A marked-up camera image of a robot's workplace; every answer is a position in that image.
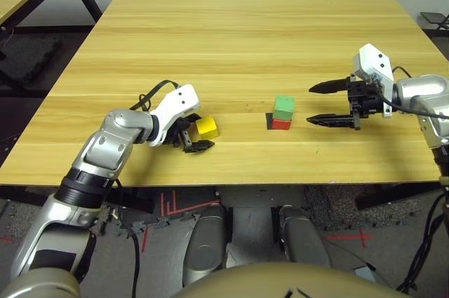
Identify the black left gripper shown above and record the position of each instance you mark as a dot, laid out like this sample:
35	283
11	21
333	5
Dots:
177	135

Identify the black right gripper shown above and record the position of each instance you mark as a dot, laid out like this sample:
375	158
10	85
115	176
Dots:
365	100

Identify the yellow wooden block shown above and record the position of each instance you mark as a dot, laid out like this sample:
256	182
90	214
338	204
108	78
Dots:
207	128

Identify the green wooden block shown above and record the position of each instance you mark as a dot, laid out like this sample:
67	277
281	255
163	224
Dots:
284	107

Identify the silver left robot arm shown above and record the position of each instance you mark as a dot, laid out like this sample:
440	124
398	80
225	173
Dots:
105	147

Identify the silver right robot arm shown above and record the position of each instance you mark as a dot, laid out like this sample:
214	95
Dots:
421	87

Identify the red wooden block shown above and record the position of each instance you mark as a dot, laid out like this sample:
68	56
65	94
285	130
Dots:
281	125

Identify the grey left robot leg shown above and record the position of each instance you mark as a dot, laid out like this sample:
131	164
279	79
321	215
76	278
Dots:
203	242

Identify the grey robot leg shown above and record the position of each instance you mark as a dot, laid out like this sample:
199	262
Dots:
301	238
203	242

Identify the black folding stool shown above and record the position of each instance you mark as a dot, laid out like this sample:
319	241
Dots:
433	17

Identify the grey right robot leg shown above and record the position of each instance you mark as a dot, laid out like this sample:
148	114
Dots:
301	238

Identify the beige robot torso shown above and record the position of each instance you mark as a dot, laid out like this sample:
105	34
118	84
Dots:
280	280

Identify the dark foam floor mat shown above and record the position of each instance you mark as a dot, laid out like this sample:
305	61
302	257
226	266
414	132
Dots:
28	56

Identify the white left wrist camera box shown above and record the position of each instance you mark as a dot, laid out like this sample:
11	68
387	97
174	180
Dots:
175	101

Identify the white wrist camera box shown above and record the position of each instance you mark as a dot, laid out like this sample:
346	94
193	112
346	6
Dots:
373	61
175	101

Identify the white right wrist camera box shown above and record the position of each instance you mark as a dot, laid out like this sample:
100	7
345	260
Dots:
373	61

